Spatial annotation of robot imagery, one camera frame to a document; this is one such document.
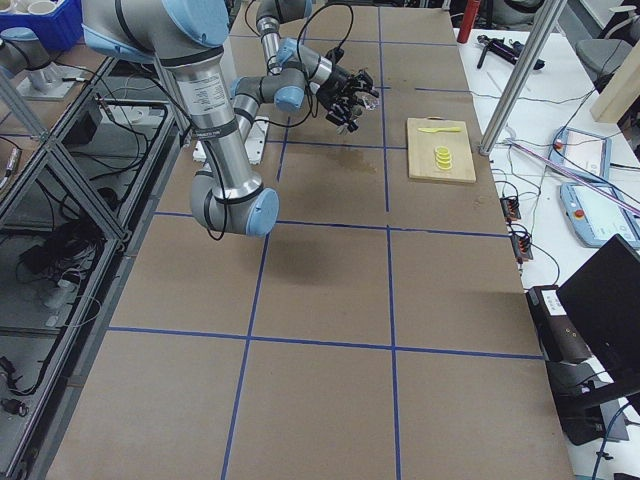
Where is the wooden cutting board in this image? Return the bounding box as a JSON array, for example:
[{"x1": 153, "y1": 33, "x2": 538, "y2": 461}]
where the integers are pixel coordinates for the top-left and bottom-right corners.
[{"x1": 406, "y1": 118, "x2": 476, "y2": 184}]

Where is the yellow plastic knife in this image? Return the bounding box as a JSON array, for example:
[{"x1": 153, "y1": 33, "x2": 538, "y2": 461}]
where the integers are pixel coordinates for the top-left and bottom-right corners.
[{"x1": 417, "y1": 126, "x2": 462, "y2": 133}]

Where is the aluminium frame post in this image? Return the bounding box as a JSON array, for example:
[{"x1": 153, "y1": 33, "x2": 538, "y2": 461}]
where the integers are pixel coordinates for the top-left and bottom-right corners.
[{"x1": 479, "y1": 0, "x2": 567, "y2": 156}]

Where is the red bottle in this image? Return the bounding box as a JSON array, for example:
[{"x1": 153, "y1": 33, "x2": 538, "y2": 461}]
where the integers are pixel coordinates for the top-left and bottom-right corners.
[{"x1": 457, "y1": 0, "x2": 481, "y2": 44}]

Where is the wooden plank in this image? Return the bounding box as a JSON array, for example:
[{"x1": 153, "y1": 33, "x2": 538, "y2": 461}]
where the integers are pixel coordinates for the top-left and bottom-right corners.
[{"x1": 590, "y1": 51, "x2": 639, "y2": 123}]

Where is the black monitor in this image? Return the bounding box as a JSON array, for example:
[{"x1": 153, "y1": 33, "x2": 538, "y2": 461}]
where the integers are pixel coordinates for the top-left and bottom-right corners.
[{"x1": 557, "y1": 234, "x2": 639, "y2": 374}]

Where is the brown black box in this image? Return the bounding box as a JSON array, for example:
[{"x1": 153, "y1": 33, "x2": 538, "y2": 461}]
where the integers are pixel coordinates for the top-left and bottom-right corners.
[{"x1": 526, "y1": 285, "x2": 591, "y2": 365}]

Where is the near teach pendant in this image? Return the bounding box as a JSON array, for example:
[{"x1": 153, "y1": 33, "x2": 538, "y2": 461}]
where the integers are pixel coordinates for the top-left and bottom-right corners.
[{"x1": 560, "y1": 182, "x2": 639, "y2": 249}]

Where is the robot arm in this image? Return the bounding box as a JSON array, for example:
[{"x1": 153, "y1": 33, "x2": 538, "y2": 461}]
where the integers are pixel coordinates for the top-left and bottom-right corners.
[
  {"x1": 82, "y1": 1, "x2": 379, "y2": 238},
  {"x1": 256, "y1": 0, "x2": 312, "y2": 75}
]

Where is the far teach pendant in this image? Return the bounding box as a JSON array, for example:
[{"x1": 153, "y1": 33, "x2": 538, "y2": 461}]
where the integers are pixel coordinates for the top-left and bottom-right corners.
[{"x1": 548, "y1": 127, "x2": 611, "y2": 181}]

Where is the blue storage bin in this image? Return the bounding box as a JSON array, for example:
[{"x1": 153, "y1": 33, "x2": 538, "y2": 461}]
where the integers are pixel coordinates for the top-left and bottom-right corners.
[{"x1": 1, "y1": 1, "x2": 83, "y2": 51}]

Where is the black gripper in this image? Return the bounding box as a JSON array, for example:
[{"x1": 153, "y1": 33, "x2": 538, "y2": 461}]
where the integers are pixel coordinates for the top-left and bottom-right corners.
[{"x1": 317, "y1": 67, "x2": 379, "y2": 133}]

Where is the teach pendant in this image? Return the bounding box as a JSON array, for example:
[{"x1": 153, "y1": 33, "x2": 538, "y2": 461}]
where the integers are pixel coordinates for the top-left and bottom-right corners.
[
  {"x1": 560, "y1": 182, "x2": 639, "y2": 249},
  {"x1": 548, "y1": 127, "x2": 611, "y2": 181}
]

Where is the grey office chair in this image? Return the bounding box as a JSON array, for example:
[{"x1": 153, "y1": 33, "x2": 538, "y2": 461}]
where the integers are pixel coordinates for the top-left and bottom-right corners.
[{"x1": 575, "y1": 1, "x2": 639, "y2": 88}]

